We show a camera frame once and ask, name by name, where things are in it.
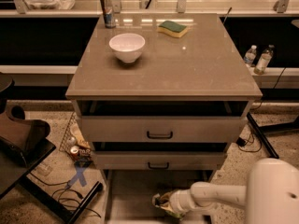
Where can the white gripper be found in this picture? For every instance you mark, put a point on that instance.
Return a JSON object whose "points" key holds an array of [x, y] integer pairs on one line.
{"points": [[178, 202]]}

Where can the green jalapeno chip bag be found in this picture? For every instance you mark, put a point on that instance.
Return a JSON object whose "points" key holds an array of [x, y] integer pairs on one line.
{"points": [[163, 202]]}

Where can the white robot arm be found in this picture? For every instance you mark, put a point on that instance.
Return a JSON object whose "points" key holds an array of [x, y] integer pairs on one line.
{"points": [[271, 195]]}

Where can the open bottom drawer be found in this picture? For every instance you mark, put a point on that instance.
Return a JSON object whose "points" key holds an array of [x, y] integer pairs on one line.
{"points": [[130, 197]]}

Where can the grey drawer cabinet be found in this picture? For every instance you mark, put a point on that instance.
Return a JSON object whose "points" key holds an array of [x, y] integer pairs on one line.
{"points": [[198, 75]]}

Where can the red soda can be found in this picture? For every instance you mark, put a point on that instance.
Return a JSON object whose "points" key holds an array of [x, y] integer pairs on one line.
{"points": [[74, 150]]}

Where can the silver can in basket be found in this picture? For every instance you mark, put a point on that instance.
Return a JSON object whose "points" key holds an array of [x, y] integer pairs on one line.
{"points": [[71, 141]]}

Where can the black table leg left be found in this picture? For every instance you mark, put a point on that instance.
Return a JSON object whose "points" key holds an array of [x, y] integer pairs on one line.
{"points": [[68, 216]]}

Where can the black table leg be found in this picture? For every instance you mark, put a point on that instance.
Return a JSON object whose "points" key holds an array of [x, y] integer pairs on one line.
{"points": [[68, 216], [262, 131]]}

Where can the black table leg right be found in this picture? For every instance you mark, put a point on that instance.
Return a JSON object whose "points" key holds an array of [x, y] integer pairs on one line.
{"points": [[262, 131]]}

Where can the black chair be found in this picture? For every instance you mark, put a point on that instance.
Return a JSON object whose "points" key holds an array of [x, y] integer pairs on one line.
{"points": [[23, 142]]}

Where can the white ceramic bowl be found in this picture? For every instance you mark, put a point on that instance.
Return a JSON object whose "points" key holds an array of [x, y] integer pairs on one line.
{"points": [[127, 47]]}

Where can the clear water bottle blue label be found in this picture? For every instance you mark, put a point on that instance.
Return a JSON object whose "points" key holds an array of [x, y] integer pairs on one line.
{"points": [[250, 56]]}

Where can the yellow green sponge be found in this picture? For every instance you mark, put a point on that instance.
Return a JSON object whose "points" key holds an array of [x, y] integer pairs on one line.
{"points": [[172, 29]]}

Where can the clear bottle yellowish liquid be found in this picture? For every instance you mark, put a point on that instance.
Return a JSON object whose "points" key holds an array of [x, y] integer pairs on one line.
{"points": [[264, 60]]}

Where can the blue silver energy drink can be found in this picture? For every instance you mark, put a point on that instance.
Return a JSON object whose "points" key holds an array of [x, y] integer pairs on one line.
{"points": [[108, 13]]}

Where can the middle drawer with handle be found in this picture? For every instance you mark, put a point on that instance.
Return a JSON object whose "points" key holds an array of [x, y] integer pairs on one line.
{"points": [[158, 160]]}

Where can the drawer with handle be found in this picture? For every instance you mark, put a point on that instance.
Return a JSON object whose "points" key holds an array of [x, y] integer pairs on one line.
{"points": [[161, 129], [158, 160]]}

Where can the top drawer with handle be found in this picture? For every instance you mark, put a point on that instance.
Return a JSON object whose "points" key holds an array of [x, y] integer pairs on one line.
{"points": [[161, 129]]}

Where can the wire basket on floor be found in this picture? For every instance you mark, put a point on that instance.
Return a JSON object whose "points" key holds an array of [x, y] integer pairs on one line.
{"points": [[72, 129]]}

